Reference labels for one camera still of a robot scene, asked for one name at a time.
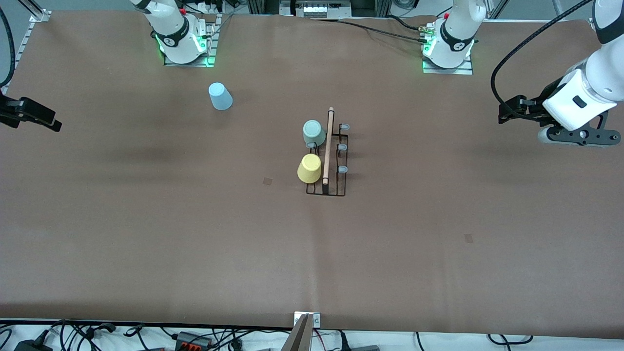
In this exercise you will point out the grey electrical terminal box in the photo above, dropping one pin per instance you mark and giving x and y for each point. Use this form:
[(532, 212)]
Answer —
[(321, 9)]

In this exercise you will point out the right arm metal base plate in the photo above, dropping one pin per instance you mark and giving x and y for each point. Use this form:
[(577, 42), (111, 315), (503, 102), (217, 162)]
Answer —
[(210, 53)]

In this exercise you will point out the yellow plastic cup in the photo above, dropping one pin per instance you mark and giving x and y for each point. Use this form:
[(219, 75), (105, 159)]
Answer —
[(309, 169)]

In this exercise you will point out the black orange connector box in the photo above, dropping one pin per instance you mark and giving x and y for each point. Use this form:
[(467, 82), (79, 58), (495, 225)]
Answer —
[(194, 341)]

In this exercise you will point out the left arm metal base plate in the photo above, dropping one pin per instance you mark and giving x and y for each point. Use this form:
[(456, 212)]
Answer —
[(446, 70)]

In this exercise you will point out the aluminium profile post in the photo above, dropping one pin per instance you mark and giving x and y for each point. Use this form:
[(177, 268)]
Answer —
[(300, 336)]

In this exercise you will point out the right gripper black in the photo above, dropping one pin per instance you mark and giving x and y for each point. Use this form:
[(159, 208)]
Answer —
[(10, 110)]

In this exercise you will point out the grey flat box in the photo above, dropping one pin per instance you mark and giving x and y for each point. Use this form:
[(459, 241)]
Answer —
[(364, 348)]

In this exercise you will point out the light blue plastic cup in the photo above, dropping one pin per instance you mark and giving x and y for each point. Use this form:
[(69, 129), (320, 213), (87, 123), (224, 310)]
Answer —
[(220, 96)]

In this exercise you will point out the pale green plastic cup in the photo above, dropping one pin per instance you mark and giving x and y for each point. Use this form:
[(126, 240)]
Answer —
[(313, 131)]

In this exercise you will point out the white power strip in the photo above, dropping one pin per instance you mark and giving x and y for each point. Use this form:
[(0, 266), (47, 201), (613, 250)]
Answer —
[(212, 7)]

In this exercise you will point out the black power adapter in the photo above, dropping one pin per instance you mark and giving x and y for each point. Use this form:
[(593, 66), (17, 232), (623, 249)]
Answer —
[(31, 345)]

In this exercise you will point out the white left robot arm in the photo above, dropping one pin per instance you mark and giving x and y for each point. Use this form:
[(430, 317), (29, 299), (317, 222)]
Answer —
[(458, 34)]

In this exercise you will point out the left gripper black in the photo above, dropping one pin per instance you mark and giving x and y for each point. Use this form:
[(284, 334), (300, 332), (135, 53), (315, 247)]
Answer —
[(545, 98)]

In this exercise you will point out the aluminium side rail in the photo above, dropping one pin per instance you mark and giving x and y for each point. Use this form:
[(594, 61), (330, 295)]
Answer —
[(17, 58)]

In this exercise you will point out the aluminium corner bracket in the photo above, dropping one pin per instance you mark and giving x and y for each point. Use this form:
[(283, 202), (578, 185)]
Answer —
[(39, 14)]

